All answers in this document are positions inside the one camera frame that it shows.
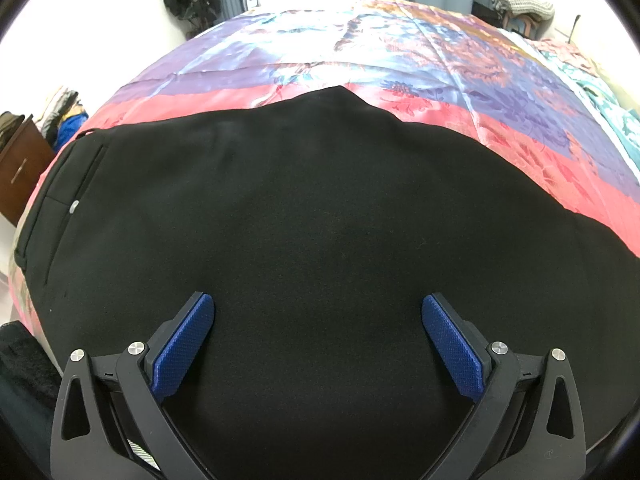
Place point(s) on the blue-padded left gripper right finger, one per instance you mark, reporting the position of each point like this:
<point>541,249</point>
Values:
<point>526,420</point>

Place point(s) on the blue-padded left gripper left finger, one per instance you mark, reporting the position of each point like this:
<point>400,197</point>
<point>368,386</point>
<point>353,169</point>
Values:
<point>109,421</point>

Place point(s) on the black pants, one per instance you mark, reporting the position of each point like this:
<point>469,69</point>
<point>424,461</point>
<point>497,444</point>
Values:
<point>318,225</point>

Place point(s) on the brown wooden dresser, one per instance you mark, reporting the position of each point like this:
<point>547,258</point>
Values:
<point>23,159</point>

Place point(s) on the pile of clothes on dresser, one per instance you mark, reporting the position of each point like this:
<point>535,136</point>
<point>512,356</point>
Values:
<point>61,118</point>

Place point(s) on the olive cloth on dresser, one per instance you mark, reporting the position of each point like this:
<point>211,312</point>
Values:
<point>8,126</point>

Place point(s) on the teal floral blanket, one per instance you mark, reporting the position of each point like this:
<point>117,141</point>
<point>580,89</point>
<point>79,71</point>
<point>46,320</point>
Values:
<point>581,76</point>

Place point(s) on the colourful satin bedspread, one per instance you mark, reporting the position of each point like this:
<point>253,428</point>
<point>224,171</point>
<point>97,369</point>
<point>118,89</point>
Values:
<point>419,63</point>

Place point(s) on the folded grey blanket stack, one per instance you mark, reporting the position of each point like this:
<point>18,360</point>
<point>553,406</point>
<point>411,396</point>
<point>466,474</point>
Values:
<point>528,18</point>

